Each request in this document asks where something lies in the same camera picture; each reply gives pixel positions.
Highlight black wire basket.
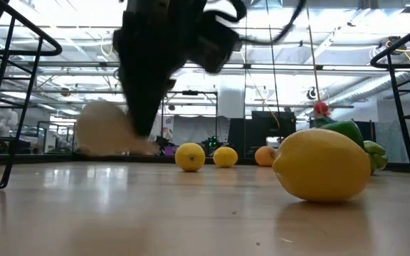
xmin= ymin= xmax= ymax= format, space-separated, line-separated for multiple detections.
xmin=370 ymin=17 xmax=410 ymax=197
xmin=0 ymin=0 xmax=63 ymax=191

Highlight person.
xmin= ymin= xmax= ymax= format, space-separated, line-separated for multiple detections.
xmin=313 ymin=101 xmax=332 ymax=127

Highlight white garlic bulb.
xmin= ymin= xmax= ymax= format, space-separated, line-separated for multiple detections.
xmin=75 ymin=100 xmax=159 ymax=156

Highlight left gripper's black cable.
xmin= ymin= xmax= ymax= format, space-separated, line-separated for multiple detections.
xmin=222 ymin=0 xmax=308 ymax=46

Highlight white backdrop sheet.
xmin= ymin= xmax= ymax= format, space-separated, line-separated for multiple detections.
xmin=172 ymin=115 xmax=230 ymax=145

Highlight white printed banner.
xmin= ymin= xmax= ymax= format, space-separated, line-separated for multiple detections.
xmin=162 ymin=115 xmax=174 ymax=142

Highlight black device green lights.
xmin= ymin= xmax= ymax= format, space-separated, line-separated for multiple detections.
xmin=204 ymin=134 xmax=220 ymax=149

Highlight black display panel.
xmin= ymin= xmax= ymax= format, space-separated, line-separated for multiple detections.
xmin=227 ymin=110 xmax=298 ymax=154

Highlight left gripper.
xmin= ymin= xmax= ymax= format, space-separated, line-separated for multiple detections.
xmin=112 ymin=0 xmax=209 ymax=138

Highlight dark green bell pepper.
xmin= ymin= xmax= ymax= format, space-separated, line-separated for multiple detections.
xmin=320 ymin=119 xmax=366 ymax=150

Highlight white bulky figure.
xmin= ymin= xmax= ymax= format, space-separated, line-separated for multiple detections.
xmin=0 ymin=107 xmax=20 ymax=139

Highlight yellow cable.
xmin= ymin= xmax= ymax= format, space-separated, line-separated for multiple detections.
xmin=305 ymin=5 xmax=325 ymax=119

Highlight orange mandarin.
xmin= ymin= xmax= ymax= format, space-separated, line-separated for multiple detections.
xmin=254 ymin=145 xmax=278 ymax=167

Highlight yellow lemon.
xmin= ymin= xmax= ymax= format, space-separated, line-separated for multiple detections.
xmin=212 ymin=146 xmax=239 ymax=169
xmin=271 ymin=127 xmax=372 ymax=203
xmin=174 ymin=142 xmax=206 ymax=173

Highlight grey tarp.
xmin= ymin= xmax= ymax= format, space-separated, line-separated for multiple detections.
xmin=374 ymin=119 xmax=410 ymax=164

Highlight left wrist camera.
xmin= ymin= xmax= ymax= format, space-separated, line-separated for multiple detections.
xmin=189 ymin=9 xmax=244 ymax=75

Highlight light green bell pepper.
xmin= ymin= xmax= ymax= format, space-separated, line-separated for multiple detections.
xmin=363 ymin=139 xmax=389 ymax=175

